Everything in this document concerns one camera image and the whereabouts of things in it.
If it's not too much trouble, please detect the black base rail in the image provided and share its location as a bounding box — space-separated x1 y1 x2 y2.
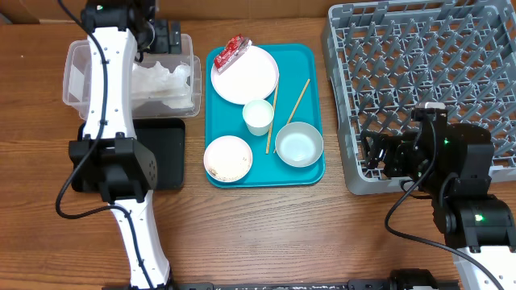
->
102 268 460 290

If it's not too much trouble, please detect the teal serving tray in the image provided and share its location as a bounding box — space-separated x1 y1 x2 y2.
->
205 43 326 189

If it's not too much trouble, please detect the large white pink plate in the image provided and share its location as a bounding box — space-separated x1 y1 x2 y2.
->
210 45 279 105

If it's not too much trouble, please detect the grey dishwasher rack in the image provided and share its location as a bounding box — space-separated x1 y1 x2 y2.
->
322 0 515 195

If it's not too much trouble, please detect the left wooden chopstick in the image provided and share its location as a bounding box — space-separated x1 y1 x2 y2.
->
265 79 279 155

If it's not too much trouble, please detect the right wooden chopstick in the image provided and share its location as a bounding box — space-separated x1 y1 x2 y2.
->
273 78 311 154

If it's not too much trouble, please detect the white paper cup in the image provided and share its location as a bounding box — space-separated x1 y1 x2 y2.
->
243 100 273 136

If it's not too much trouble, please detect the red snack wrapper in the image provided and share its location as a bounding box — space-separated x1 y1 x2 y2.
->
214 34 252 73

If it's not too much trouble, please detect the crumpled white tissue paper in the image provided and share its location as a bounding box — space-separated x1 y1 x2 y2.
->
131 61 194 110

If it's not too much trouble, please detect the black food waste tray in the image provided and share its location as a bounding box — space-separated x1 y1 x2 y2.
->
71 118 186 193

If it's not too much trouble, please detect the clear plastic waste bin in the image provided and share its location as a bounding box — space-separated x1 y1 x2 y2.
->
62 34 202 119

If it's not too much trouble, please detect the wooden chopstick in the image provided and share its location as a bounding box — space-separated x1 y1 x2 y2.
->
273 78 311 154
265 79 279 155

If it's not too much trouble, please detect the grey green ceramic bowl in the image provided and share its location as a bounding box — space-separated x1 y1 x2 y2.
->
275 122 324 168

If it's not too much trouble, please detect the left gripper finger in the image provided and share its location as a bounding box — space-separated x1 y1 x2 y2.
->
169 21 181 54
155 19 169 52

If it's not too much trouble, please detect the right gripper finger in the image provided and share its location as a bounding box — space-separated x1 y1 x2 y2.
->
372 135 389 168
360 130 382 169

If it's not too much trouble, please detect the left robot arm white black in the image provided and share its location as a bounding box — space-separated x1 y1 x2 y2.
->
56 1 176 289

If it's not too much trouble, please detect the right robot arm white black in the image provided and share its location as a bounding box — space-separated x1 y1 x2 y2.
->
361 119 515 289

